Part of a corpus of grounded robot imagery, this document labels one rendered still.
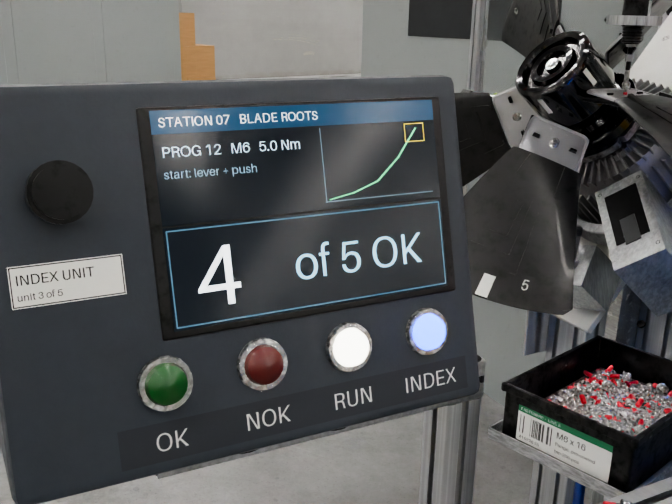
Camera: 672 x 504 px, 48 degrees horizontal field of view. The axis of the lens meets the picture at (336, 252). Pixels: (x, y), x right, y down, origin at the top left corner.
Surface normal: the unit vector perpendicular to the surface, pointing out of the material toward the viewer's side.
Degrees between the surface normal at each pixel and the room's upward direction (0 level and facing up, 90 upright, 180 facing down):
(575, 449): 90
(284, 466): 0
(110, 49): 90
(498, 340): 90
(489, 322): 90
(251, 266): 75
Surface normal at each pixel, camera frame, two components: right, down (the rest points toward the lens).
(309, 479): 0.02, -0.95
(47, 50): 0.63, 0.25
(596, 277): 0.61, 0.03
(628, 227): -0.67, -0.52
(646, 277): -0.05, 0.75
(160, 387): 0.37, 0.02
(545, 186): 0.01, -0.37
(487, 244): -0.21, -0.39
